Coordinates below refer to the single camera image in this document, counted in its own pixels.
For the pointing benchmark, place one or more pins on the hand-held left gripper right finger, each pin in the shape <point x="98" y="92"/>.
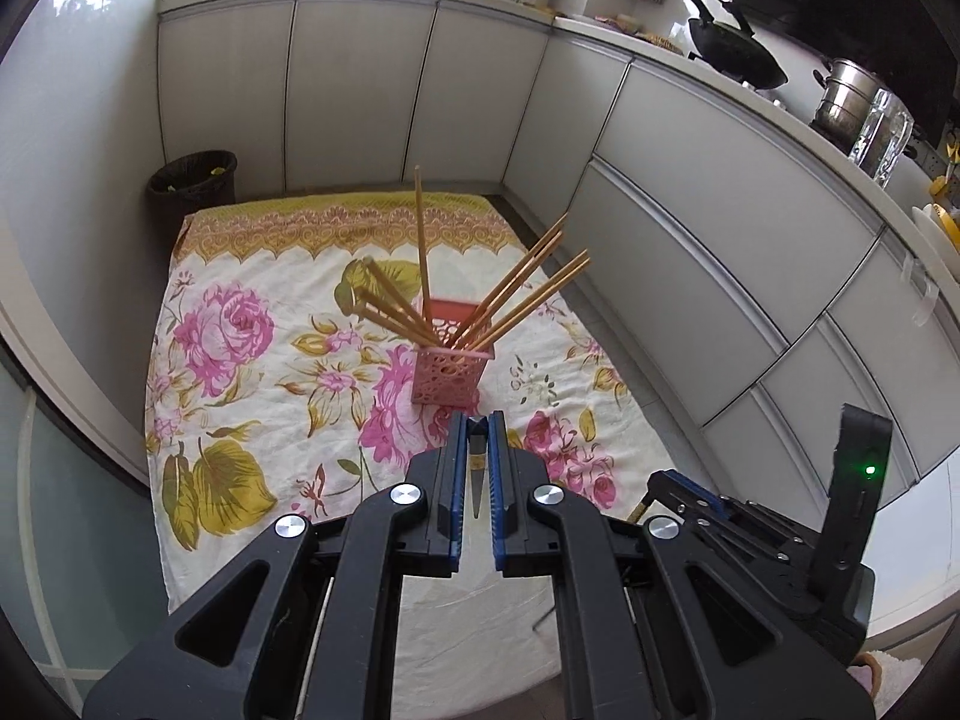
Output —
<point x="499" y="495"/>

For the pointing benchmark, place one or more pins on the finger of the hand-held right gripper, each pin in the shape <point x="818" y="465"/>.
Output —
<point x="697" y="499"/>

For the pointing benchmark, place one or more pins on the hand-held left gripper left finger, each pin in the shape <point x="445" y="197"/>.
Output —
<point x="452" y="495"/>

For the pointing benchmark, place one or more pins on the pink perforated utensil holder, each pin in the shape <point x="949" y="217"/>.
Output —
<point x="446" y="379"/>

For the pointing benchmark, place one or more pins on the bunch of wooden chopsticks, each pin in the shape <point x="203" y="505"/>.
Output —
<point x="423" y="255"/>

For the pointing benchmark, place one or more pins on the pink fluffy item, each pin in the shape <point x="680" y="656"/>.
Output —
<point x="868" y="676"/>

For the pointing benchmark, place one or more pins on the floral printed blanket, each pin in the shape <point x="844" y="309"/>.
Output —
<point x="247" y="405"/>

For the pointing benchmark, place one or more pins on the clear plastic hook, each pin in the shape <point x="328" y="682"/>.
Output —
<point x="926" y="292"/>

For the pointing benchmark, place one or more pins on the yellow plastic item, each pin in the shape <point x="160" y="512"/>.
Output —
<point x="946" y="219"/>

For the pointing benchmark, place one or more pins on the white kitchen cabinet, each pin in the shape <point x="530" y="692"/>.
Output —
<point x="675" y="187"/>

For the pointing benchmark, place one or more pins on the clear glass pitcher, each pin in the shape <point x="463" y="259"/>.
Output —
<point x="885" y="135"/>

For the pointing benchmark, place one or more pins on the black trash bin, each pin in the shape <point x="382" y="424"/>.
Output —
<point x="187" y="195"/>

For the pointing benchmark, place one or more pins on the steel stock pot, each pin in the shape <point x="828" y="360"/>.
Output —
<point x="847" y="97"/>

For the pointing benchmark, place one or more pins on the black wok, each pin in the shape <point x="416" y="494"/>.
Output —
<point x="739" y="56"/>

